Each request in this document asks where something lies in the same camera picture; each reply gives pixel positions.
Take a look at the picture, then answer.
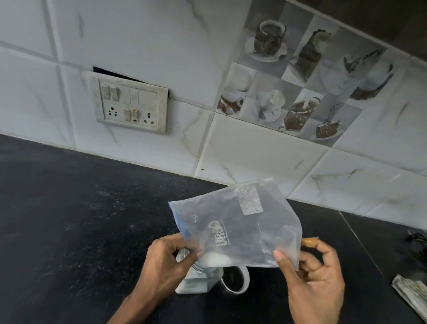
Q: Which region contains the person's right hand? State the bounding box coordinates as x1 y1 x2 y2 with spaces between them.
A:
273 237 346 324

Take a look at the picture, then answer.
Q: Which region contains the person's left hand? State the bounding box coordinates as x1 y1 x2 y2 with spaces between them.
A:
138 233 205 302

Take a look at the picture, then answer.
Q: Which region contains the clear plastic bag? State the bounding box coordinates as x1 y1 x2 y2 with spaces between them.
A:
168 178 303 271

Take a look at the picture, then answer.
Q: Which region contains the person's left forearm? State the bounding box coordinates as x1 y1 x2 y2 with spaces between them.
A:
107 284 165 324

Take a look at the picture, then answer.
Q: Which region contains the square clear jar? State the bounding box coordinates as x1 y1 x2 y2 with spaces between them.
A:
175 249 224 295

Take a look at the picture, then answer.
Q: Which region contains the white jar lid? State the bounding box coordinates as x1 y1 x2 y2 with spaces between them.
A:
220 265 251 295

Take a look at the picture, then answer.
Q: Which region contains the folded grey cloth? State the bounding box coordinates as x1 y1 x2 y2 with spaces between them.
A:
391 274 427 315

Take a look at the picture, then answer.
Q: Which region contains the black cable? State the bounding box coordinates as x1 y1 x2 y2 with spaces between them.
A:
406 230 427 249

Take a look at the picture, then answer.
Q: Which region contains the white wall switchboard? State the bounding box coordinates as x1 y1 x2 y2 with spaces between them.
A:
89 73 169 135

